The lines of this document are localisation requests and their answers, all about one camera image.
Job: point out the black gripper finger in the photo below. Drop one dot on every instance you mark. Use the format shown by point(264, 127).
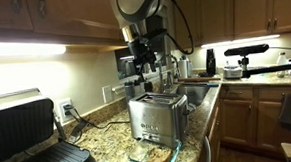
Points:
point(140, 71)
point(152, 64)

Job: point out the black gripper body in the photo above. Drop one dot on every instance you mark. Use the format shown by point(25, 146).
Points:
point(141, 51)

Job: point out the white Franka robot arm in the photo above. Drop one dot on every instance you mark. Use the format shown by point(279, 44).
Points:
point(135, 4)

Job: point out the stainless steel two-slot toaster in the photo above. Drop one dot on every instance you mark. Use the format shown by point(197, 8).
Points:
point(157, 120)

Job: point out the brown bread slice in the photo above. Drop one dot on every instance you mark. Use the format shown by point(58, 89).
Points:
point(159, 156)

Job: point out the small black bottle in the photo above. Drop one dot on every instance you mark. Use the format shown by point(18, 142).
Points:
point(148, 86)

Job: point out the grey tumbler black lid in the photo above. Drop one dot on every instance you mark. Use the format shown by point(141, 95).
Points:
point(129, 91)

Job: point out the white jug blue cap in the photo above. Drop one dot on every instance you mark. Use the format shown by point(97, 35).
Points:
point(183, 69)

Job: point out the stainless steel sink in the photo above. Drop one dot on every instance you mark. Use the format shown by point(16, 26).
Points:
point(194, 93)

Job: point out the brown wooden board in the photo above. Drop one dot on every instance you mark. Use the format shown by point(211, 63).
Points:
point(202, 78)

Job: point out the blue sponge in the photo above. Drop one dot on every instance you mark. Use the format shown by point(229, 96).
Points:
point(213, 84)

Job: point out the wooden upper cabinet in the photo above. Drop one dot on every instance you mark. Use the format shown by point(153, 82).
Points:
point(65, 11)

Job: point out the clear glass baking dish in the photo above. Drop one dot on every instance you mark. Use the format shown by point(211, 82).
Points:
point(176, 153)

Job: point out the wooden base cabinet with drawers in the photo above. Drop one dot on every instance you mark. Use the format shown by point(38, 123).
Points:
point(212, 131)

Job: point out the narrow under-cabinet light strip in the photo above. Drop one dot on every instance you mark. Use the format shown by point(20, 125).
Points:
point(240, 41)

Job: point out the wooden corner upper cabinets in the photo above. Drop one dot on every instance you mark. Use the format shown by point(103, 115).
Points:
point(252, 8)

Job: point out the wooden base cabinets with doors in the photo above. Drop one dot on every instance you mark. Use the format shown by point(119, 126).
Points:
point(254, 118)

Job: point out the bright under-cabinet light strip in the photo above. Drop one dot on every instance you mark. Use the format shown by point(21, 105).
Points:
point(23, 49)

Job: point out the clear bottle white cap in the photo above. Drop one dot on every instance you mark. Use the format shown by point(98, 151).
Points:
point(281, 62)

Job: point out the black silver panini grill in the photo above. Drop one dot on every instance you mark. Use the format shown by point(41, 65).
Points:
point(21, 127)

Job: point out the dark grey hanging towel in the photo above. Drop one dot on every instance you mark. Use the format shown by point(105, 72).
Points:
point(289, 112)

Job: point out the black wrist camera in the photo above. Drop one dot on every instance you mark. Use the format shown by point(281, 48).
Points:
point(154, 34)

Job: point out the white light switch plate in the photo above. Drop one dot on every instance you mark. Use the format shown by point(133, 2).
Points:
point(106, 94)

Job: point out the white wall outlet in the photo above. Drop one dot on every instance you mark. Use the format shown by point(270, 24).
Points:
point(60, 112)

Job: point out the black stereo camera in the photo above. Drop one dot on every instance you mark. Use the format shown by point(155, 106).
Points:
point(246, 49)

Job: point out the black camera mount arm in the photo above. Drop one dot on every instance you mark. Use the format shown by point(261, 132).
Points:
point(268, 69)

